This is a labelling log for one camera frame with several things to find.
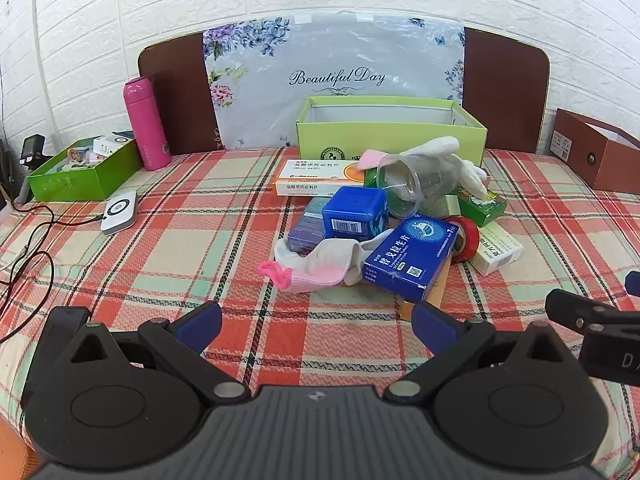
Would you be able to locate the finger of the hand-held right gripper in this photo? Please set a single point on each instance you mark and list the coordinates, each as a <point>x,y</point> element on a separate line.
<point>634,281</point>
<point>570,307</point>

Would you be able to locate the pink thermos bottle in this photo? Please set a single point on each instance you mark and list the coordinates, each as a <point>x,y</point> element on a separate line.
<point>147,125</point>

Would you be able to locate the clear plastic cup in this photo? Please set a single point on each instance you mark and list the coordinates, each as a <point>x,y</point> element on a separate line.
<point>400,185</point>

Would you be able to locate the red tape roll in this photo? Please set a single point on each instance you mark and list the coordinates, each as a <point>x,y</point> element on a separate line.
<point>467,240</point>

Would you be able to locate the white round-dial device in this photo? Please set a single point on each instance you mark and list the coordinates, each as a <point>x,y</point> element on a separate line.
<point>120,212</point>

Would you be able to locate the plaid bed sheet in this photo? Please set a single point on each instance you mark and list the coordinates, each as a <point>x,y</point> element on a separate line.
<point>175,260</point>

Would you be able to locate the pink cloth item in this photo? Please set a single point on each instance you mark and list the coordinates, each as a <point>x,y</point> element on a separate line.
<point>370,160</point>

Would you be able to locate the brown bed headboard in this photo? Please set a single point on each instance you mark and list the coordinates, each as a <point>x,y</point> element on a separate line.
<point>170,100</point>

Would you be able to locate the blue medicine box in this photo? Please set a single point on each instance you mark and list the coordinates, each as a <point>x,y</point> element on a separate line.
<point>405,255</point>

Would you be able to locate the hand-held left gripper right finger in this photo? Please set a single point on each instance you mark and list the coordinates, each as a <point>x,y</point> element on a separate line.
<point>432,321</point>

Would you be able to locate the brown cardboard box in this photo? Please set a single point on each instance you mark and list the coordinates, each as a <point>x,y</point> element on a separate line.
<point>575,145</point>

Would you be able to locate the small white box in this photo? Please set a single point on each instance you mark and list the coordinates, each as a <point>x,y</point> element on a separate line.
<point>112,144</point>

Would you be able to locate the blue cube box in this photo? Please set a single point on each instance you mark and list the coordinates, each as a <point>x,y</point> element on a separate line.
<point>350,212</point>

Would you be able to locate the green box of small goods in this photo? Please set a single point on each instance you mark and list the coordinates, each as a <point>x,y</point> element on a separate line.
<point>75,185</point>

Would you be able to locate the orange and white medicine box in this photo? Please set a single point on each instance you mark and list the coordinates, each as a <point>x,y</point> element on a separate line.
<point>310,175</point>

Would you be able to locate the white and pink sock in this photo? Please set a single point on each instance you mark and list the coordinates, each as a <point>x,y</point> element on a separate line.
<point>325,260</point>

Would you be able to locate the black charger device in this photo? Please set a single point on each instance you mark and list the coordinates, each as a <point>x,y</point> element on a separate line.
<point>32,150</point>

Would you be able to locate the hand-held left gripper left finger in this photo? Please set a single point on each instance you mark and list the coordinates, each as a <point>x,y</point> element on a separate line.
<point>202,322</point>

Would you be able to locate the white glove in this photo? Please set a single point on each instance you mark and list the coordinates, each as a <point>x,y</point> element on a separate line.
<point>435,147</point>

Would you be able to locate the teal gradient tall box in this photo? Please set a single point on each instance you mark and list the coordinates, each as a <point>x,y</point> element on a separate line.
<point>304,232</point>

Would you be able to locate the large green cardboard box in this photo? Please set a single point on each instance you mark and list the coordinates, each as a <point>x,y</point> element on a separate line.
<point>320,140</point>

